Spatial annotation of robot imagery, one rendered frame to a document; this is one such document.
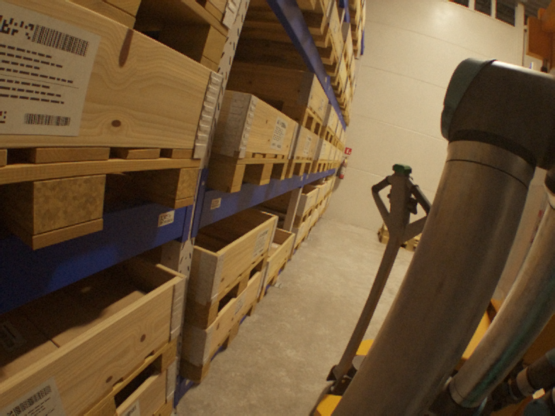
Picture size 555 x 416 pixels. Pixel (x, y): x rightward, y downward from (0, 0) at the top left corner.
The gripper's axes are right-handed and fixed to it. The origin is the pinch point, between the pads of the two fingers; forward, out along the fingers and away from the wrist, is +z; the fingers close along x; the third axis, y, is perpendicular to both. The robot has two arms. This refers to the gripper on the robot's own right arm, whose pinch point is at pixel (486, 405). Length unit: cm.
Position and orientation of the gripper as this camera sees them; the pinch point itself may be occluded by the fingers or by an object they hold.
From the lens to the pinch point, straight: 119.3
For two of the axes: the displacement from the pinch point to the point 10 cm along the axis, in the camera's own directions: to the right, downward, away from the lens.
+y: -2.7, 5.3, -8.0
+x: 9.3, 3.6, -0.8
